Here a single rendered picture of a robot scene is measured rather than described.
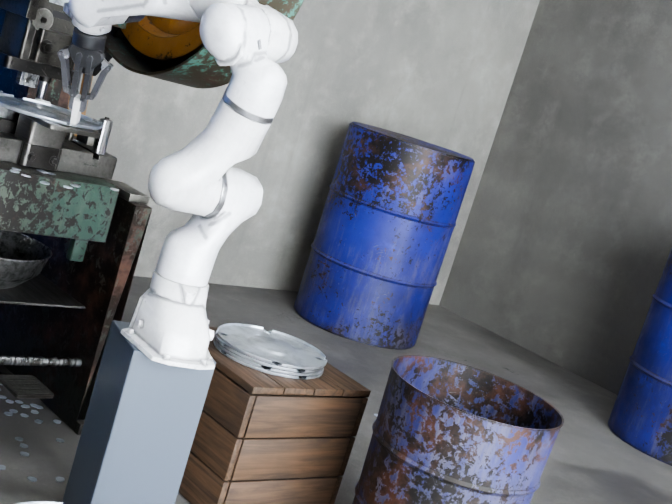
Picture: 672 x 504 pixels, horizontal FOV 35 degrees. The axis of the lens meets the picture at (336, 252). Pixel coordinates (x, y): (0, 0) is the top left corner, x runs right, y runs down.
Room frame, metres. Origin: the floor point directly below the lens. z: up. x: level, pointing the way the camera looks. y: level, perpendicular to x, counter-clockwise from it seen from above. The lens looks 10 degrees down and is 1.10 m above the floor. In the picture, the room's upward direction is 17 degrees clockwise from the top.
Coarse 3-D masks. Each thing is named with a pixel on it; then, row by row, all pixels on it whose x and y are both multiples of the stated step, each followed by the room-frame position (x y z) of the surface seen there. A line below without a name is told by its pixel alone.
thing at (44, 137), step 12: (24, 120) 2.55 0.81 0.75; (36, 120) 2.46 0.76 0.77; (24, 132) 2.53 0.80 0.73; (36, 132) 2.53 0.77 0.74; (48, 132) 2.55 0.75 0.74; (60, 132) 2.57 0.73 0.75; (72, 132) 2.46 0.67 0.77; (84, 132) 2.48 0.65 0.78; (96, 132) 2.52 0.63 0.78; (24, 144) 2.53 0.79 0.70; (36, 144) 2.53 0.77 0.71; (48, 144) 2.56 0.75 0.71; (60, 144) 2.58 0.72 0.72; (24, 156) 2.52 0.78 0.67; (36, 156) 2.54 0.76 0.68; (48, 156) 2.56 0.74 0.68; (48, 168) 2.57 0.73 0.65
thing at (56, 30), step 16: (48, 0) 2.59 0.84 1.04; (64, 0) 2.62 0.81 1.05; (16, 16) 2.61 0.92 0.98; (48, 16) 2.59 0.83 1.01; (64, 16) 2.63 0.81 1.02; (16, 32) 2.60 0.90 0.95; (32, 32) 2.58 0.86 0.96; (48, 32) 2.58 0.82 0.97; (64, 32) 2.64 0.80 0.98; (0, 48) 2.64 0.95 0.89; (16, 48) 2.58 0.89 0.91; (32, 48) 2.58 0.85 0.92; (48, 48) 2.57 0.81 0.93; (64, 48) 2.61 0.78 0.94; (48, 64) 2.59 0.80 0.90
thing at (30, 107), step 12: (0, 96) 2.62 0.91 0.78; (12, 96) 2.68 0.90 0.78; (12, 108) 2.45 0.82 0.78; (24, 108) 2.53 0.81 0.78; (36, 108) 2.55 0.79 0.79; (48, 108) 2.63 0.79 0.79; (60, 108) 2.73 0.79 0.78; (48, 120) 2.46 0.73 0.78; (60, 120) 2.52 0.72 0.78; (84, 120) 2.66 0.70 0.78
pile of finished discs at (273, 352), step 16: (224, 336) 2.57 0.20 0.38; (240, 336) 2.62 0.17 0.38; (256, 336) 2.64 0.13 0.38; (272, 336) 2.71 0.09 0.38; (288, 336) 2.75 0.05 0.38; (224, 352) 2.53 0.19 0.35; (240, 352) 2.51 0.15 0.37; (256, 352) 2.52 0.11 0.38; (272, 352) 2.55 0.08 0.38; (288, 352) 2.59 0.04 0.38; (304, 352) 2.65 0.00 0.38; (320, 352) 2.69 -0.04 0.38; (256, 368) 2.47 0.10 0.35; (272, 368) 2.47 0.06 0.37; (288, 368) 2.48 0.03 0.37; (304, 368) 2.50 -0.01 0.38; (320, 368) 2.56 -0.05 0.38
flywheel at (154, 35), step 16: (128, 32) 3.01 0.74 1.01; (144, 32) 2.95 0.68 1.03; (160, 32) 2.94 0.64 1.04; (176, 32) 2.91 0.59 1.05; (192, 32) 2.79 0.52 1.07; (144, 48) 2.94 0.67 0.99; (160, 48) 2.88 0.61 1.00; (176, 48) 2.83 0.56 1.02; (192, 48) 2.78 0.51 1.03; (176, 64) 2.93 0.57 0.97
